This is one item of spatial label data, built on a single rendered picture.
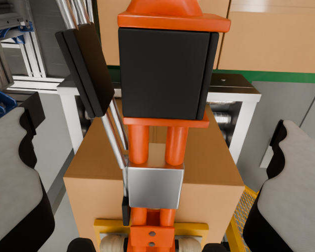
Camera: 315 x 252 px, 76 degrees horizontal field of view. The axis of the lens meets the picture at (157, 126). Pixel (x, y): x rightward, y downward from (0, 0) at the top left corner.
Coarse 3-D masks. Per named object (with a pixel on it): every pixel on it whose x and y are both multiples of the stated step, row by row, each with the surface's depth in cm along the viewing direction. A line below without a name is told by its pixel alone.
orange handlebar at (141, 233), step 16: (144, 0) 14; (160, 0) 14; (176, 0) 14; (192, 0) 14; (128, 128) 20; (144, 128) 19; (176, 128) 19; (128, 144) 21; (144, 144) 21; (176, 144) 20; (144, 160) 22; (176, 160) 21; (144, 208) 27; (160, 208) 27; (144, 224) 29; (160, 224) 29; (144, 240) 29; (160, 240) 29
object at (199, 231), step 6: (174, 222) 51; (180, 222) 52; (180, 228) 50; (186, 228) 50; (192, 228) 50; (198, 228) 50; (204, 228) 50; (174, 234) 51; (180, 234) 51; (186, 234) 51; (192, 234) 51; (198, 234) 51; (204, 234) 51; (198, 240) 52; (204, 240) 53
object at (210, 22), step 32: (128, 32) 13; (160, 32) 13; (192, 32) 13; (224, 32) 13; (128, 64) 14; (160, 64) 14; (192, 64) 14; (128, 96) 16; (160, 96) 16; (192, 96) 16
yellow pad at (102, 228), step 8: (96, 224) 50; (104, 224) 50; (112, 224) 50; (120, 224) 50; (96, 232) 51; (104, 232) 51; (112, 232) 51; (120, 232) 51; (128, 232) 51; (96, 240) 54
